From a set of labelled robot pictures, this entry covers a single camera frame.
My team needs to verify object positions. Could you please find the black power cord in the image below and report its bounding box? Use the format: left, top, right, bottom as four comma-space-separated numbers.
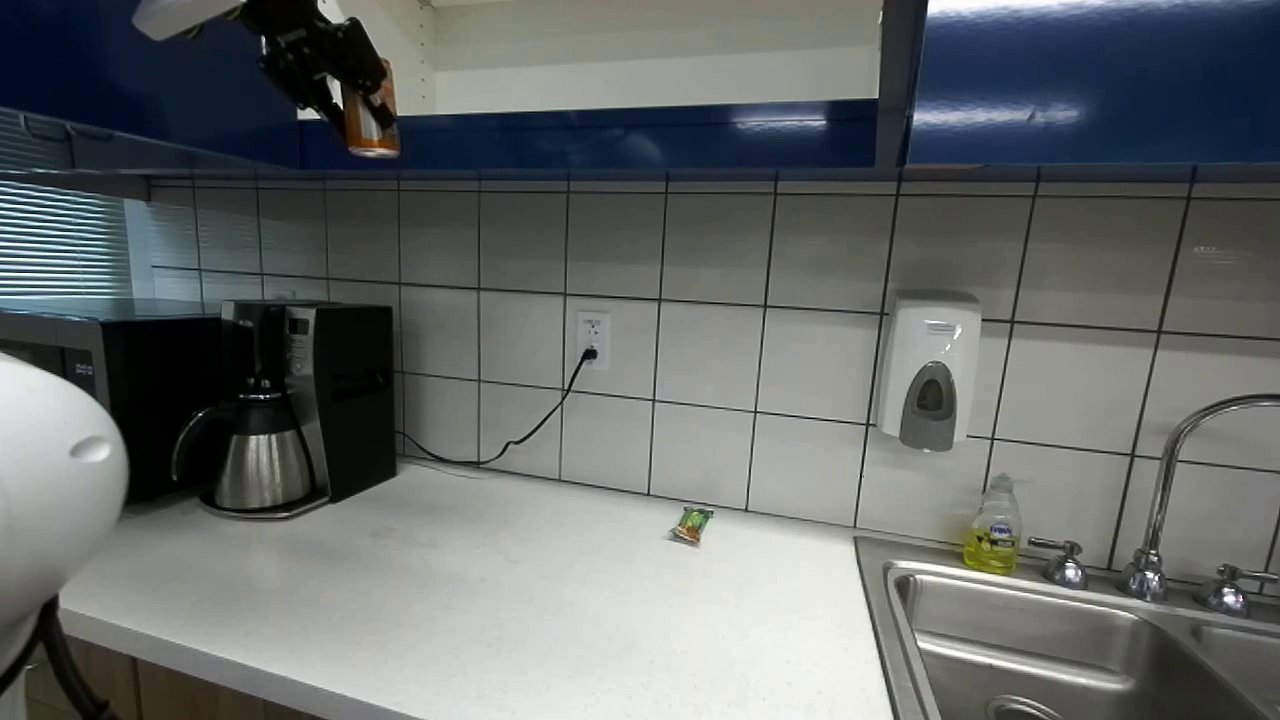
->
391, 344, 601, 471

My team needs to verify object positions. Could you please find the wooden lower cabinet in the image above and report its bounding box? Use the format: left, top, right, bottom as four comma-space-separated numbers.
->
24, 639, 311, 720

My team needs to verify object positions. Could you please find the white wall soap dispenser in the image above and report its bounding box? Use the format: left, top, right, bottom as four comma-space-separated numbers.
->
875, 293, 982, 453

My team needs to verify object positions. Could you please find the green snack packet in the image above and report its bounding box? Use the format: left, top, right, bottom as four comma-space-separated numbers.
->
672, 507, 717, 549

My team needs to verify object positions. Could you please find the steel coffee carafe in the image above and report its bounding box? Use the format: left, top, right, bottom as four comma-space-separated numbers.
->
169, 392, 321, 517

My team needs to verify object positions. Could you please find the blue cabinet door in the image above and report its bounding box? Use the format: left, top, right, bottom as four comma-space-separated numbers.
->
907, 0, 1280, 162

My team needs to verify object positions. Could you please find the white wall outlet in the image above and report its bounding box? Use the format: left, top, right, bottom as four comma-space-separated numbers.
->
573, 312, 614, 371

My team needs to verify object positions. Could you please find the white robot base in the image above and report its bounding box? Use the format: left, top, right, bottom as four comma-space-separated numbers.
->
0, 355, 128, 661

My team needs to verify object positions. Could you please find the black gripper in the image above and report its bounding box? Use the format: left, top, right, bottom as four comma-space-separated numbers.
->
239, 0, 395, 134

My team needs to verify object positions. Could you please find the yellow dish soap bottle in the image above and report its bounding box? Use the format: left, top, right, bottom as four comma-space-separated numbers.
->
962, 474, 1022, 577

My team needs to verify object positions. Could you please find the stainless steel sink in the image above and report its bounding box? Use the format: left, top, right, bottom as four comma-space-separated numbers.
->
858, 539, 1280, 720

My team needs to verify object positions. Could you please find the black steel coffee maker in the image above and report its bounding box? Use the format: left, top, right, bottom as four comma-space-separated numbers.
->
223, 301, 395, 498

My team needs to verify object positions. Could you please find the blue upper cabinet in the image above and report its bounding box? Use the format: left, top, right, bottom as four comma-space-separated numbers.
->
0, 0, 924, 175

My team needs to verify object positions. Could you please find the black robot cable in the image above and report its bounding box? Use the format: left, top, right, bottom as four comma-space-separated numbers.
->
0, 595, 111, 720

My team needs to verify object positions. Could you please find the orange soda can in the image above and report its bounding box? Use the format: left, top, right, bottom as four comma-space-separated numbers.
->
344, 89, 400, 160

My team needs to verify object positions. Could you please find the chrome gooseneck faucet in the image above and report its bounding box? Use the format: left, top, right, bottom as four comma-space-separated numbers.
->
1000, 400, 1280, 589

